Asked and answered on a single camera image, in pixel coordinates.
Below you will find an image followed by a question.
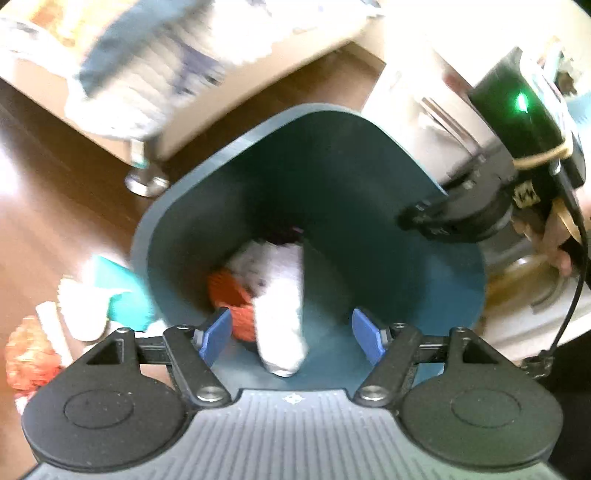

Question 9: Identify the orange foam fruit net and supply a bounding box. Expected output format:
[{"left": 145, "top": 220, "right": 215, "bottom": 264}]
[{"left": 207, "top": 268, "right": 256, "bottom": 343}]

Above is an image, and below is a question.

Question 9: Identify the teal paper cup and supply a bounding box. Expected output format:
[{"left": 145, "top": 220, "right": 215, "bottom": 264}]
[{"left": 94, "top": 257, "right": 157, "bottom": 331}]

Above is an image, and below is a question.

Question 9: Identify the silver green foil wrapper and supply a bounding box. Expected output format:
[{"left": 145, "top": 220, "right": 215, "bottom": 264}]
[{"left": 253, "top": 244, "right": 311, "bottom": 378}]

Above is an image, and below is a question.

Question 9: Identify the white foam tray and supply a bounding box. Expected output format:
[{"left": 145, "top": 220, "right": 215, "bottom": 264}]
[{"left": 57, "top": 276, "right": 111, "bottom": 343}]

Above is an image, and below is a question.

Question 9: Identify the dark teal trash bin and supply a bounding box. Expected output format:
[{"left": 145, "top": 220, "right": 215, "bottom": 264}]
[{"left": 131, "top": 104, "right": 486, "bottom": 393}]

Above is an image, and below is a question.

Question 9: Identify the red plastic bag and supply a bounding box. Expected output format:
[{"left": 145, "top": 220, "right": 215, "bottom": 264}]
[{"left": 5, "top": 316, "right": 61, "bottom": 392}]

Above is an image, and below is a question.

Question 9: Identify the white purple snack wrapper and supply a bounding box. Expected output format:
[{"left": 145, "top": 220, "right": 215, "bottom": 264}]
[{"left": 225, "top": 240, "right": 304, "bottom": 299}]

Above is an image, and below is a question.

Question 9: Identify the person's right hand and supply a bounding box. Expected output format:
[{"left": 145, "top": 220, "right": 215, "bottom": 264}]
[{"left": 538, "top": 199, "right": 581, "bottom": 277}]

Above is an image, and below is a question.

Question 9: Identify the white paper strip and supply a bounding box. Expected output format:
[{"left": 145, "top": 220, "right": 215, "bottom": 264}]
[{"left": 35, "top": 301, "right": 73, "bottom": 368}]

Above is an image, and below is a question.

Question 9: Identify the chrome bed leg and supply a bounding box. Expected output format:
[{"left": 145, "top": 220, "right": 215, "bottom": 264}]
[{"left": 124, "top": 136, "right": 169, "bottom": 198}]

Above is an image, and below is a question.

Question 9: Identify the bed with pink headboard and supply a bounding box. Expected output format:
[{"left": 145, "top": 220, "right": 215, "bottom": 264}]
[{"left": 1, "top": 18, "right": 385, "bottom": 165}]

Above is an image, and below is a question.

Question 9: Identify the white purple quilted blanket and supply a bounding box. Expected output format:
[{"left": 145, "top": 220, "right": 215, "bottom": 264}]
[{"left": 65, "top": 1, "right": 368, "bottom": 140}]

